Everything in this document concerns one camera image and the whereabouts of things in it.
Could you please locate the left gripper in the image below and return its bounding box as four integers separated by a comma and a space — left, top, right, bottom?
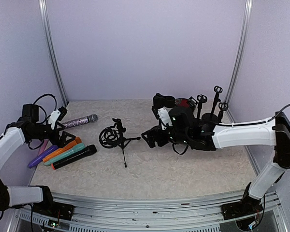
30, 122, 75, 147

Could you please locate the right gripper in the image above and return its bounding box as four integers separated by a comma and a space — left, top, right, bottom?
141, 124, 190, 148

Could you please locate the teal head microphone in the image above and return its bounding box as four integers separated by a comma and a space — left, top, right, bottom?
44, 143, 85, 166

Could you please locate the pink microphone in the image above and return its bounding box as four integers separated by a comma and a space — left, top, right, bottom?
38, 140, 48, 156

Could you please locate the rhinestone silver-head microphone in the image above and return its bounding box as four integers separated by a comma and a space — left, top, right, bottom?
62, 114, 98, 129

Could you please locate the black tripod microphone stand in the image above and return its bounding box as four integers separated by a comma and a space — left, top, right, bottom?
99, 118, 141, 168

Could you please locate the black microphone orange end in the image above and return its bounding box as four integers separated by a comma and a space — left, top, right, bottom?
51, 145, 97, 170

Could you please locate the black tall round-base stand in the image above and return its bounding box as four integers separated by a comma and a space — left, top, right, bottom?
152, 93, 175, 119

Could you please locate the purple microphone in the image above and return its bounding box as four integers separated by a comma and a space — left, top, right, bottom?
27, 145, 58, 169

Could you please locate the black short stand purple mic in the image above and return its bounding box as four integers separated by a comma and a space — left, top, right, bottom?
196, 94, 207, 120

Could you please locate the black short stand orange mic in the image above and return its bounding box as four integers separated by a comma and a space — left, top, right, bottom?
217, 102, 229, 123

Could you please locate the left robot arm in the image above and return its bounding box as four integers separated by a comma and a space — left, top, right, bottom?
0, 103, 75, 215

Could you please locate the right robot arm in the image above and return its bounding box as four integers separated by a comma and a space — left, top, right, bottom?
142, 107, 290, 215

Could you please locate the red floral plate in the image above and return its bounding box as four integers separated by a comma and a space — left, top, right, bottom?
174, 98, 190, 108

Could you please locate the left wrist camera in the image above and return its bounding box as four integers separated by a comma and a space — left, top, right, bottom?
47, 109, 61, 130

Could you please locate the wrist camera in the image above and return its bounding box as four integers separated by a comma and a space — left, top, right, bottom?
158, 107, 173, 131
47, 109, 61, 130

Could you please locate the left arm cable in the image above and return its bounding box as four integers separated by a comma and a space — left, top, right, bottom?
31, 93, 58, 119

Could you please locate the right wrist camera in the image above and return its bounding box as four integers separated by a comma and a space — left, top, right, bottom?
158, 107, 173, 131

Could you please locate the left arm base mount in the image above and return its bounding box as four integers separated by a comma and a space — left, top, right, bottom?
33, 194, 74, 221

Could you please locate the aluminium front rail frame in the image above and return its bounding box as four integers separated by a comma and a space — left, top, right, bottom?
7, 188, 288, 232

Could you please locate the right aluminium corner post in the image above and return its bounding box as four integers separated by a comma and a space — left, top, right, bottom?
222, 0, 253, 107

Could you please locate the aluminium corner post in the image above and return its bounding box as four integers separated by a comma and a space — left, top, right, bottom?
222, 0, 253, 107
38, 0, 69, 106

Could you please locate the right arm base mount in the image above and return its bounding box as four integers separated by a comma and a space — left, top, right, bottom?
221, 197, 263, 220

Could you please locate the left aluminium corner post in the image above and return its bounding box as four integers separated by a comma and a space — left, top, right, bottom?
38, 0, 69, 106

